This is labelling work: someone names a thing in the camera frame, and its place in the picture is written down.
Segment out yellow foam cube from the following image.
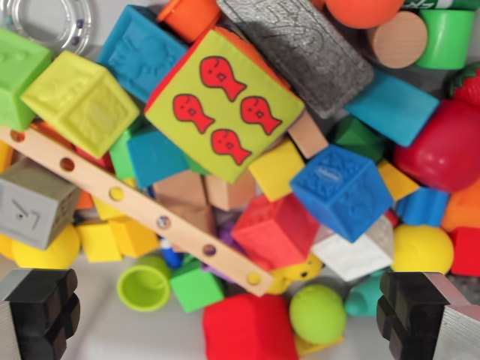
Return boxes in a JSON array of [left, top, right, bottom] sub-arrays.
[[376, 159, 420, 203], [247, 139, 307, 203]]

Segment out orange ball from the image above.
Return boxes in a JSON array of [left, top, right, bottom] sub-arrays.
[[324, 0, 406, 30]]

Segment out green marker pen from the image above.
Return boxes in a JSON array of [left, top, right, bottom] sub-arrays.
[[403, 0, 466, 11]]

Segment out orange plastic cup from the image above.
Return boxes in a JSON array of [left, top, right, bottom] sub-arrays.
[[156, 0, 222, 44]]

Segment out light blue embossed rubber cube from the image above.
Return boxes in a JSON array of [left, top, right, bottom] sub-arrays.
[[96, 4, 191, 104]]

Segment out dark blue embossed rubber cube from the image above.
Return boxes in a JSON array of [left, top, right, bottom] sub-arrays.
[[289, 144, 395, 244]]

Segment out green foam block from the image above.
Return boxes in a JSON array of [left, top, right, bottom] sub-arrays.
[[108, 127, 147, 180]]

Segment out lime green ball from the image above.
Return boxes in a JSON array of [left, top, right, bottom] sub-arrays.
[[288, 283, 348, 345]]

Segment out yellow flat toy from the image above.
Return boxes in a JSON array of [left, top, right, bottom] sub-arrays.
[[294, 333, 344, 357]]

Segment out red plastic apple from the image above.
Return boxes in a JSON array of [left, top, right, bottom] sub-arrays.
[[392, 99, 480, 194]]

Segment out small blue toy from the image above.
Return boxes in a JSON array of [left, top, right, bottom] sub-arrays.
[[160, 239, 185, 269]]

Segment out small wooden block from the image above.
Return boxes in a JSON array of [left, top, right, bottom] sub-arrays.
[[287, 110, 330, 159]]

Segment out yellow ball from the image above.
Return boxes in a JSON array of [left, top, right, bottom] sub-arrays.
[[0, 224, 82, 270], [390, 223, 455, 277]]

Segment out grey embossed rubber cube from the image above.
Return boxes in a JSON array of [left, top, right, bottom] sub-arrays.
[[0, 157, 82, 251]]

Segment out small orange block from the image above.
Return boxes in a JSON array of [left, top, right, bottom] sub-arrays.
[[74, 189, 95, 211]]

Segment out orange red block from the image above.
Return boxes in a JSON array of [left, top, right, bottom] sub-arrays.
[[29, 119, 116, 173]]

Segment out red embossed rubber cube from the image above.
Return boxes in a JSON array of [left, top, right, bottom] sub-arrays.
[[231, 194, 320, 271]]

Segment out purple toy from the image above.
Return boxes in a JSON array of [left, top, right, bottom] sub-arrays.
[[202, 220, 245, 282]]

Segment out black silver gripper left finger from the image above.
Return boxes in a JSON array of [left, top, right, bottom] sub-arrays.
[[0, 267, 81, 360]]

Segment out orange plastic toy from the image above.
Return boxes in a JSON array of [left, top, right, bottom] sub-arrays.
[[440, 179, 480, 233]]

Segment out yellow toy with face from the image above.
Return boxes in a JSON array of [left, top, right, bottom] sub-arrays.
[[268, 253, 324, 296]]

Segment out red toy strawberry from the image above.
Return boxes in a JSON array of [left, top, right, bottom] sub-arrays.
[[445, 61, 480, 110]]

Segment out white block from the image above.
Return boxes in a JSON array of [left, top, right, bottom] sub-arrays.
[[310, 215, 395, 282]]

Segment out teal foam block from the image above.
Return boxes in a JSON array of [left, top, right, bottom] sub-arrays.
[[344, 70, 440, 148], [127, 129, 191, 188]]

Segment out blue ridged block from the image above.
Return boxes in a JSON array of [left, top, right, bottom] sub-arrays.
[[395, 186, 450, 228]]

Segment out fabric cube with red fish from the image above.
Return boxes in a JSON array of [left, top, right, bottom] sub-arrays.
[[144, 28, 305, 185]]

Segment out dark green block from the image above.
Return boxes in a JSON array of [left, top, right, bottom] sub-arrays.
[[329, 115, 387, 164]]

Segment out brown wooden block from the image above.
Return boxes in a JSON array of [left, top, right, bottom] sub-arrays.
[[204, 170, 257, 212], [152, 170, 217, 245]]

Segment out yellow-green embossed rubber cube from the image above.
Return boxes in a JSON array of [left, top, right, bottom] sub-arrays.
[[20, 50, 142, 159]]

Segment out green embossed rubber cube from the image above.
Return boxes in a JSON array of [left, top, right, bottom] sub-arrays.
[[0, 28, 53, 132]]

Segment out black silver gripper right finger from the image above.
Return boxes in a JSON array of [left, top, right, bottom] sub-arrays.
[[376, 271, 480, 360]]

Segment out clear plastic ring rattle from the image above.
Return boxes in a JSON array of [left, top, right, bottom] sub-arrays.
[[0, 0, 93, 53]]

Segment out lime green plastic cup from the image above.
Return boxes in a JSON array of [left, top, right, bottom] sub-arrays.
[[116, 254, 173, 313]]

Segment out teal plastic toy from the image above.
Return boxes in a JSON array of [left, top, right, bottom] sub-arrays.
[[343, 277, 383, 318]]

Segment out yellow foam block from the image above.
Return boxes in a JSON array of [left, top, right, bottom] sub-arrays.
[[108, 215, 161, 259], [74, 219, 125, 263], [91, 175, 138, 222], [0, 140, 16, 173]]

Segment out green foam cube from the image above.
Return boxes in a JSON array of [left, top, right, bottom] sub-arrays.
[[169, 258, 226, 314]]

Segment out grey foam block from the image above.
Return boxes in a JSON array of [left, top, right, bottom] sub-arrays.
[[215, 0, 376, 120]]

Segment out wooden strip with holes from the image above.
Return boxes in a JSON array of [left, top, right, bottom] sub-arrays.
[[0, 125, 274, 298]]

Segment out wooden cylinder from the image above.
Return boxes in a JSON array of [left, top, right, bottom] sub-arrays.
[[365, 10, 428, 70]]

